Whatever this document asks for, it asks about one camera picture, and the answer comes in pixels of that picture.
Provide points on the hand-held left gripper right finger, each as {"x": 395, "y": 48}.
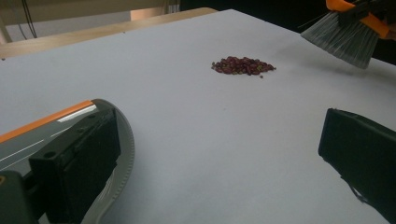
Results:
{"x": 364, "y": 155}

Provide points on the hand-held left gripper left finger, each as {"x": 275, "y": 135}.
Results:
{"x": 77, "y": 161}

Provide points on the orange brush with grey bristles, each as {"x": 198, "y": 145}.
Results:
{"x": 342, "y": 40}

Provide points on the grey dustpan with orange edge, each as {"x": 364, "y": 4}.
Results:
{"x": 124, "y": 146}

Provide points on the pile of red and green beans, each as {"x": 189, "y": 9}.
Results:
{"x": 243, "y": 66}

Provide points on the light wooden table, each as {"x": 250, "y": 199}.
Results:
{"x": 62, "y": 39}

